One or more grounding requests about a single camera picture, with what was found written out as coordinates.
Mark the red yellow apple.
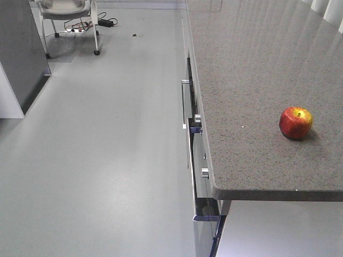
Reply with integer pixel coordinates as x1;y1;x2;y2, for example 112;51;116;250
279;107;313;140

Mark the steel kitchen counter cabinet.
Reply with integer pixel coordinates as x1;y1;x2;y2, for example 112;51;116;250
182;14;226;256

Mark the black power adapter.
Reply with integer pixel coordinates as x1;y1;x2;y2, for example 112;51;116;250
98;19;114;27

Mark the grey cabinet on left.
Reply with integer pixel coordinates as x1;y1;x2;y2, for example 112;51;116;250
1;1;51;119

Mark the white office chair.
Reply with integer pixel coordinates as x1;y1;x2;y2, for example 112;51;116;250
35;1;100;59

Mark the chrome drawer handle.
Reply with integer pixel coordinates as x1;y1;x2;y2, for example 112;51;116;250
181;79;189;129

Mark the white power strip with cables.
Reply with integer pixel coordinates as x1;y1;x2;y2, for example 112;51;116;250
63;11;118;34

